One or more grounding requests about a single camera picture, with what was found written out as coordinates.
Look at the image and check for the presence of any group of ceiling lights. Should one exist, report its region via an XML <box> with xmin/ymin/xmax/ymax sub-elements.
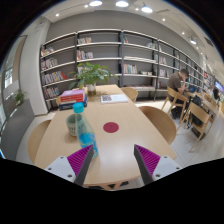
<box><xmin>54</xmin><ymin>0</ymin><xmax>214</xmax><ymax>46</ymax></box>

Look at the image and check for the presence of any clear bottle with blue cap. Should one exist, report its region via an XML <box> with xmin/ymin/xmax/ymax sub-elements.
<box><xmin>72</xmin><ymin>102</ymin><xmax>99</xmax><ymax>159</ymax></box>

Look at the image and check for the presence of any open white magazine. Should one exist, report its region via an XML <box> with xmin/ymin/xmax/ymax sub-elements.
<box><xmin>100</xmin><ymin>93</ymin><xmax>130</xmax><ymax>105</ymax></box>

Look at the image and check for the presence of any grey shelf unit with books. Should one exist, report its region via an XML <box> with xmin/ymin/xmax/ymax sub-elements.
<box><xmin>39</xmin><ymin>28</ymin><xmax>214</xmax><ymax>111</ymax></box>

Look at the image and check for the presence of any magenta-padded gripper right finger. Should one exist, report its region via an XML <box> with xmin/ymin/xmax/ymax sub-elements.
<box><xmin>133</xmin><ymin>144</ymin><xmax>183</xmax><ymax>186</ymax></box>

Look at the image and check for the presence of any thick blue book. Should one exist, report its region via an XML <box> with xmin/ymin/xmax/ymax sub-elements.
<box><xmin>59</xmin><ymin>99</ymin><xmax>88</xmax><ymax>111</ymax></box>

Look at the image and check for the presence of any group of slatted wooden chairs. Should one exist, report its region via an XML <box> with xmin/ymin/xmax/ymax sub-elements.
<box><xmin>160</xmin><ymin>86</ymin><xmax>224</xmax><ymax>154</ymax></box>

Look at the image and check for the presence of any large leafy potted plant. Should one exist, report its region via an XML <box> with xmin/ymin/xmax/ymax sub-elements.
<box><xmin>68</xmin><ymin>61</ymin><xmax>119</xmax><ymax>98</ymax></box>

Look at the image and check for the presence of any red book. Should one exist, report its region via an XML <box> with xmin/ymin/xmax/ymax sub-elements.
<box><xmin>59</xmin><ymin>94</ymin><xmax>87</xmax><ymax>105</ymax></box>

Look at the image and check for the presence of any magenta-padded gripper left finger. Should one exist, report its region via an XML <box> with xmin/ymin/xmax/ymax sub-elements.
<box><xmin>44</xmin><ymin>144</ymin><xmax>95</xmax><ymax>187</ymax></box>

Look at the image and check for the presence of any person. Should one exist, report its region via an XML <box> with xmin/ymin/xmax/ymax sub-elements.
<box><xmin>166</xmin><ymin>68</ymin><xmax>190</xmax><ymax>119</ymax></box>

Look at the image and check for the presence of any pink book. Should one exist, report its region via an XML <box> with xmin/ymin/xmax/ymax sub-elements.
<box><xmin>59</xmin><ymin>88</ymin><xmax>86</xmax><ymax>98</ymax></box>

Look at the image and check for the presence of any small green potted plant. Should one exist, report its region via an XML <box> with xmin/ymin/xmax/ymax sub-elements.
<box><xmin>12</xmin><ymin>89</ymin><xmax>28</xmax><ymax>108</ymax></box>

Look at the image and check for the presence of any grey-green patterned mug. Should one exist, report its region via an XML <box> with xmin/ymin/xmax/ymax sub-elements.
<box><xmin>65</xmin><ymin>113</ymin><xmax>80</xmax><ymax>137</ymax></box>

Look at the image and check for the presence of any flat round red coaster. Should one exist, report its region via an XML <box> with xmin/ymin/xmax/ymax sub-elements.
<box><xmin>102</xmin><ymin>121</ymin><xmax>120</xmax><ymax>134</ymax></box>

